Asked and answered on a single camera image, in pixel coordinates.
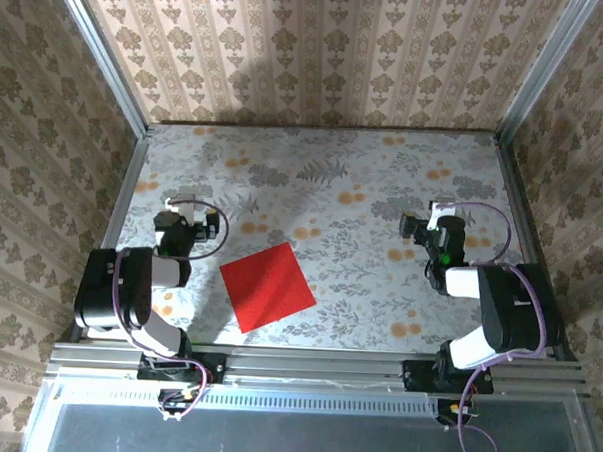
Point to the grey metal panel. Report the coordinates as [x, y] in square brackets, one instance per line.
[297, 441]

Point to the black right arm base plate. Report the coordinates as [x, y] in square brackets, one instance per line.
[417, 376]

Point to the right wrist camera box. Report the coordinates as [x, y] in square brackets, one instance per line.
[412, 226]

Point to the aluminium frame post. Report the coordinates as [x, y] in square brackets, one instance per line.
[543, 66]
[103, 62]

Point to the red square paper sheet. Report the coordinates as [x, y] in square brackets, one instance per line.
[269, 287]

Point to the aluminium table edge rail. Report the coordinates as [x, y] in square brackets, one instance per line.
[315, 369]

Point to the aluminium table side rail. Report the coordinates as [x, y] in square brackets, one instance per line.
[116, 228]
[528, 236]

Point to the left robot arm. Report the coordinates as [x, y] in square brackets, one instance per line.
[108, 287]

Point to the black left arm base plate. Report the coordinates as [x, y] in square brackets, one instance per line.
[215, 367]

